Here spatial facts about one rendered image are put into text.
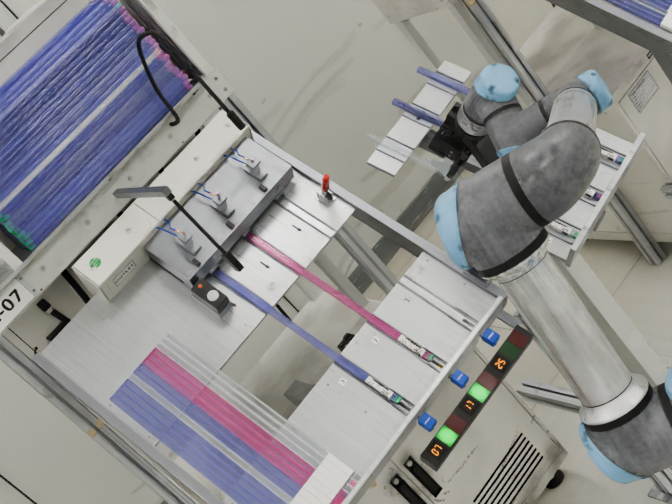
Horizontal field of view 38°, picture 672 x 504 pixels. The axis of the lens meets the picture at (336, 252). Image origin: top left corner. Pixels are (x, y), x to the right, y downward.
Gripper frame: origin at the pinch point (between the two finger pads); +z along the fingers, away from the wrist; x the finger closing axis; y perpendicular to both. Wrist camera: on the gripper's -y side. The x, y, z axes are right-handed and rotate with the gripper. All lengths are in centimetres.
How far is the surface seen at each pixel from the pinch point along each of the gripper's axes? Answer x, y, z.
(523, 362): -23, -49, 102
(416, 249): 14.1, -2.6, 10.4
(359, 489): 65, -20, 7
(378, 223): 13.2, 7.4, 12.0
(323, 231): 21.0, 16.2, 14.8
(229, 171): 21.9, 40.7, 15.1
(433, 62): -74, 27, 68
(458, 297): 20.0, -15.4, 6.3
